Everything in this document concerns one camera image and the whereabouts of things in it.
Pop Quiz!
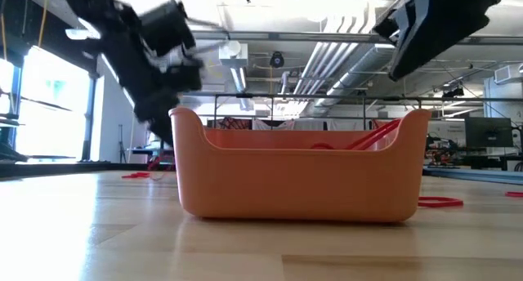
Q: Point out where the black metal railing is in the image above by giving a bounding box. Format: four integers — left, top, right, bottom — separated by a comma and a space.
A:
183, 92, 523, 131

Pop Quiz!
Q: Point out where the black hanging camera rig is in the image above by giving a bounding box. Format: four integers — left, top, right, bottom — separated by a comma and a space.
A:
440, 81, 466, 99

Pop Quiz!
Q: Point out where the white ceiling unit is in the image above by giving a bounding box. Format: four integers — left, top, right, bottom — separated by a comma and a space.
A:
218, 40, 249, 68

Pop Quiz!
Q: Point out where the orange plastic basket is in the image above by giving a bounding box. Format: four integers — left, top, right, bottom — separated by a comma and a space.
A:
169, 107, 432, 224

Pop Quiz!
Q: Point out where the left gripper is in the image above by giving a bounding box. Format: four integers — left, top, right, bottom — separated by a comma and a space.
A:
122, 47, 206, 148

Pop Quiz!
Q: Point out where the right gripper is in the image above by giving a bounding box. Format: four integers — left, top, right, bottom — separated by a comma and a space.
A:
372, 0, 503, 83

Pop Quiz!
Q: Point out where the thin tripod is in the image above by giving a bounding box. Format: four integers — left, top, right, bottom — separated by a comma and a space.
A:
117, 123, 128, 163

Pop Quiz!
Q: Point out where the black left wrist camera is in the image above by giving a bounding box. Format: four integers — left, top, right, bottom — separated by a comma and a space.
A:
138, 0, 198, 58

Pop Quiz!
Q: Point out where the white wall vent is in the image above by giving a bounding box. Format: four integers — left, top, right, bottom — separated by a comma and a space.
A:
493, 66, 512, 85

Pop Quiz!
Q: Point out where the round black hanging camera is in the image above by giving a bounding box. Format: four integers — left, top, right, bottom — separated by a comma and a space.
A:
269, 51, 286, 69

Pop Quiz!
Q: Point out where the cluttered black desk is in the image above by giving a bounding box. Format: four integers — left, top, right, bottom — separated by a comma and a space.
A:
424, 133, 523, 172

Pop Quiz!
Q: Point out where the silver ventilation duct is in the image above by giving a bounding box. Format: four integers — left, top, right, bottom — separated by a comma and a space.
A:
293, 0, 409, 114

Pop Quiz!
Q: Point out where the black desktop monitor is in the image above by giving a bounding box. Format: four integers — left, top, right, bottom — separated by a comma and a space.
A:
464, 116, 514, 148

